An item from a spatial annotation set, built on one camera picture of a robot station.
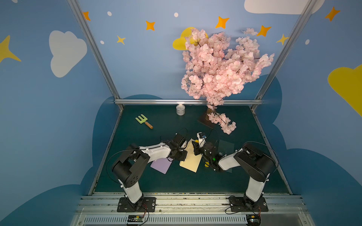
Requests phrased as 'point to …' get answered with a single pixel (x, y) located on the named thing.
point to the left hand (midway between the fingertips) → (184, 155)
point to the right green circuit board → (253, 219)
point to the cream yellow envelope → (192, 160)
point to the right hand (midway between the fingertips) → (195, 140)
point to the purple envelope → (161, 165)
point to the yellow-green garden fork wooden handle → (143, 120)
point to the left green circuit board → (135, 218)
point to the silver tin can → (180, 109)
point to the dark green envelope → (225, 147)
